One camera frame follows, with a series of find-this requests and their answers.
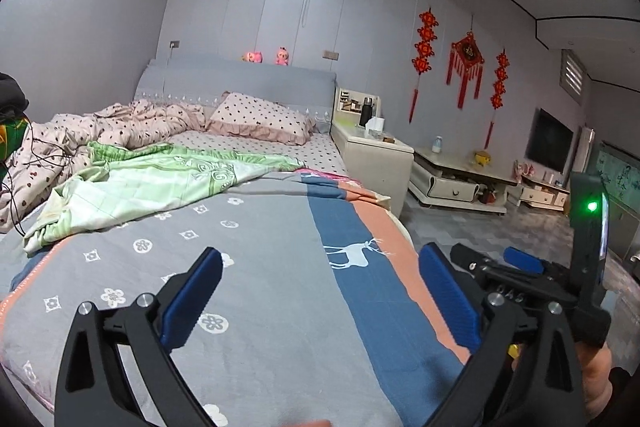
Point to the black wall television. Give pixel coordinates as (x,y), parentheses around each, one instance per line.
(552,139)

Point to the cream television stand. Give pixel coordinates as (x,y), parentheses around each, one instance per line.
(460,187)

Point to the yellow rimmed trash bin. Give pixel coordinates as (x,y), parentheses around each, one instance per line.
(513,351)

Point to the red diamond knot ornament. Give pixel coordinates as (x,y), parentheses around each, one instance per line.
(467,57)

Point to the white standing air conditioner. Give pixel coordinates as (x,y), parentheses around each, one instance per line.
(584,152)

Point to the pink dotted quilt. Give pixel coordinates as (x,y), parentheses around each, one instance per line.
(130,122)

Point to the pink dotted pillow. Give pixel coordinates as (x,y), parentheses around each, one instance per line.
(260,119)

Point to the light green blanket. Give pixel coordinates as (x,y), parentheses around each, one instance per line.
(165,177)

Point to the cream nightstand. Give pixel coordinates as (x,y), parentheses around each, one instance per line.
(375,162)

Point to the wall switch plate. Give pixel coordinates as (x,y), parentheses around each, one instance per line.
(331,54)

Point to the grey upholstered headboard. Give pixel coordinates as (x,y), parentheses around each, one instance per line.
(240,77)

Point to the black thermos bottle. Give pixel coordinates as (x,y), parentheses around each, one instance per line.
(365,111)

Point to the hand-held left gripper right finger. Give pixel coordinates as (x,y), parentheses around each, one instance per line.
(450,302)

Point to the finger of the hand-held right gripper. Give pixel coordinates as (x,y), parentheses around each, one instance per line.
(470,259)
(525,259)

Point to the person's right hand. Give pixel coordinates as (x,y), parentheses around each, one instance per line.
(597,377)

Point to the cream low drawer cabinet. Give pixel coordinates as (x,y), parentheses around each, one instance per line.
(542,194)

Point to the pink floral sheet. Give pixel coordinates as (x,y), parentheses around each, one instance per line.
(325,177)

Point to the pink figurine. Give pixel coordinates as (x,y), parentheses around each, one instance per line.
(522,169)

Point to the grey cabinet with painted panel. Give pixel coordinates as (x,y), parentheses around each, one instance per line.
(620,187)

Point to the yellow toy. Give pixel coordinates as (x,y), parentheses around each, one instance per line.
(482,158)

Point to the white tissue box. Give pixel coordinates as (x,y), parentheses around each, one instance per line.
(376,124)

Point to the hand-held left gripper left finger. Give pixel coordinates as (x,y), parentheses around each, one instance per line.
(192,302)

